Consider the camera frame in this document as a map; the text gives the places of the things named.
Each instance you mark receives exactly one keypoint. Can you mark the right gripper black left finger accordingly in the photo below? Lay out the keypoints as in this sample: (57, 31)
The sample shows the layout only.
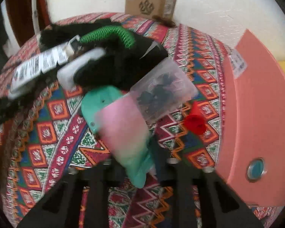
(61, 205)

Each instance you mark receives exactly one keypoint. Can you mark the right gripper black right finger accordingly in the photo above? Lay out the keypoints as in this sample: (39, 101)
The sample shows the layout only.
(220, 206)

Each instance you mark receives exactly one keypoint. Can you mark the pink green pouch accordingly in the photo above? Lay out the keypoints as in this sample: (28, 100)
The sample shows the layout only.
(124, 131)

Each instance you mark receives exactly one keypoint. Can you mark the patterned woven tablecloth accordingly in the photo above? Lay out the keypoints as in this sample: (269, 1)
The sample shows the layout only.
(38, 145)

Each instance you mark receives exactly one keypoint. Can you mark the coral pink storage box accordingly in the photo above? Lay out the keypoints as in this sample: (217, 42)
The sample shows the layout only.
(252, 154)

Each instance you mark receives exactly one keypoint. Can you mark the red small flower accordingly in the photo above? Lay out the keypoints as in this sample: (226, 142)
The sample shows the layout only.
(195, 121)

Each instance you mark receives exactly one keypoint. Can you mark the teal green plastic case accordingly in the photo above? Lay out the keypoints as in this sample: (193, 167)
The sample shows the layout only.
(95, 100)

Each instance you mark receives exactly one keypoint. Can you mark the white small bottle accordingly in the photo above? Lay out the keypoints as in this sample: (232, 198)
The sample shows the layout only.
(66, 74)

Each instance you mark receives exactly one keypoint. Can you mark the clear plastic bag dark items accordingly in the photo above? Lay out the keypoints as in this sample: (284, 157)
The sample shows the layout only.
(162, 90)

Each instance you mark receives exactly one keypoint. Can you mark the printed white leaflet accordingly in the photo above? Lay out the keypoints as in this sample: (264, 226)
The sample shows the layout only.
(37, 65)

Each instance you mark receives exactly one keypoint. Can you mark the black fluffy fabric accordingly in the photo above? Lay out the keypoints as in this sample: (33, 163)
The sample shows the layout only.
(119, 67)

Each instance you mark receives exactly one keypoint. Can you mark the white framed small device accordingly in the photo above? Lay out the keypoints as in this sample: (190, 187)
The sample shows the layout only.
(73, 46)

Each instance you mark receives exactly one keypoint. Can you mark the green bristle brush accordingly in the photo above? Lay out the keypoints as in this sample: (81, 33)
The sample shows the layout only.
(109, 33)

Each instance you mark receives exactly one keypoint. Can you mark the dark red door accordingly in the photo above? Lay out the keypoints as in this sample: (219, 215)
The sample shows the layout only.
(19, 13)

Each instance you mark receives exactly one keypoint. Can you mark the brown cardboard box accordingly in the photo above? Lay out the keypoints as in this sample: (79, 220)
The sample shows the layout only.
(150, 8)

